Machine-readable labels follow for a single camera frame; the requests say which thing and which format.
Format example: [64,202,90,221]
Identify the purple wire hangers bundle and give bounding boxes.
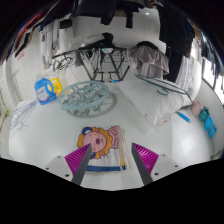
[9,99,39,139]

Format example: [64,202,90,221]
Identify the yellow box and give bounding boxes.
[49,77,64,96]

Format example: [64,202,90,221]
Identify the hanging clothes row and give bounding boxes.
[3,0,218,84]

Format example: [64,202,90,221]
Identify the pink bucket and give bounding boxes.
[190,99,204,117]

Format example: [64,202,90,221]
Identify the blue detergent bottle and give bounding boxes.
[33,74,58,106]

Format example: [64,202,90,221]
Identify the teal wire hanger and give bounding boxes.
[134,73,189,97]

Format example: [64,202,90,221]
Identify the white pillow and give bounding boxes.
[116,78,194,127]

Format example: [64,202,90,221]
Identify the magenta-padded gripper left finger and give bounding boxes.
[44,143,93,187]

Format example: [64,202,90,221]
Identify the teal blue bags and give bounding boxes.
[198,106,218,139]

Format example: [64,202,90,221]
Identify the grey garment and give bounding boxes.
[126,44,170,79]

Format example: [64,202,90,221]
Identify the blue brush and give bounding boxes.
[176,111,193,124]

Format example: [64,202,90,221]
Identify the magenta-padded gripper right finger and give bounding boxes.
[131,142,183,186]

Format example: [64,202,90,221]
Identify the pale blue round peg hanger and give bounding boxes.
[57,80,112,117]

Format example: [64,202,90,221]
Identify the black folding drying rack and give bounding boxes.
[51,32,134,83]

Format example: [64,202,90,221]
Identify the cartoon print towel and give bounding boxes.
[76,124,129,174]

